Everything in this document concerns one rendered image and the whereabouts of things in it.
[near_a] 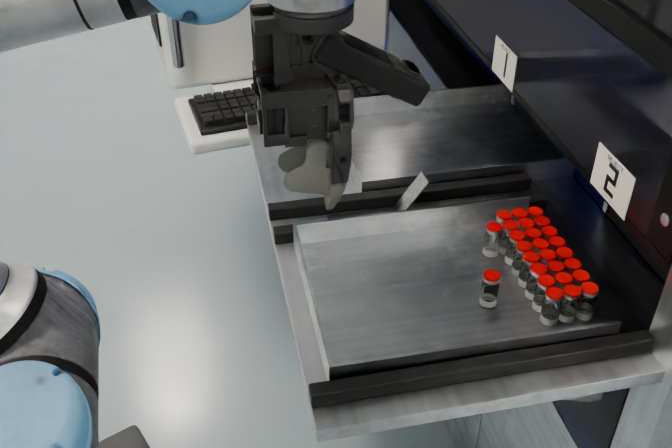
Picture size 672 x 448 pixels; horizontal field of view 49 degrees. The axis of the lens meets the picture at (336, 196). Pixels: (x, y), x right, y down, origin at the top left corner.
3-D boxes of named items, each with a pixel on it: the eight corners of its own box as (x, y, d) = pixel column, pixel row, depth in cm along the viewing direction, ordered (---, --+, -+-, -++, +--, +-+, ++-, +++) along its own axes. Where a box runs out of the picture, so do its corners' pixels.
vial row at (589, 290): (534, 231, 105) (539, 204, 102) (595, 320, 90) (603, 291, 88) (520, 233, 104) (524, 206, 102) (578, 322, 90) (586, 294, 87)
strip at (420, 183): (419, 204, 110) (422, 170, 107) (426, 216, 108) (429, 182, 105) (326, 216, 108) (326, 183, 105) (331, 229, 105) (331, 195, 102)
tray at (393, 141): (508, 100, 138) (510, 82, 136) (572, 176, 117) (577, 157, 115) (327, 118, 132) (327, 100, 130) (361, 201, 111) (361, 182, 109)
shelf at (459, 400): (496, 97, 143) (498, 88, 142) (723, 371, 87) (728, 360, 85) (246, 122, 135) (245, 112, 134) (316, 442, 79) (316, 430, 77)
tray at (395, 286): (525, 215, 108) (529, 195, 106) (614, 344, 87) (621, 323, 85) (293, 244, 103) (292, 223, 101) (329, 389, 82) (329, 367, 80)
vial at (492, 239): (495, 247, 102) (499, 220, 99) (501, 257, 100) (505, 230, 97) (479, 249, 102) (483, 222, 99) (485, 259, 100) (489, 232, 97)
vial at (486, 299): (492, 295, 94) (496, 269, 91) (499, 307, 92) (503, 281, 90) (476, 297, 94) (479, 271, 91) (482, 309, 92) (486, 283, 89)
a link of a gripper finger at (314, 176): (282, 212, 74) (278, 132, 69) (340, 205, 75) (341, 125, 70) (287, 231, 72) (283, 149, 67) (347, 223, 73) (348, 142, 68)
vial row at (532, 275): (504, 235, 104) (508, 208, 101) (560, 325, 90) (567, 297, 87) (489, 237, 104) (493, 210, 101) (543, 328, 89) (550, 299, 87)
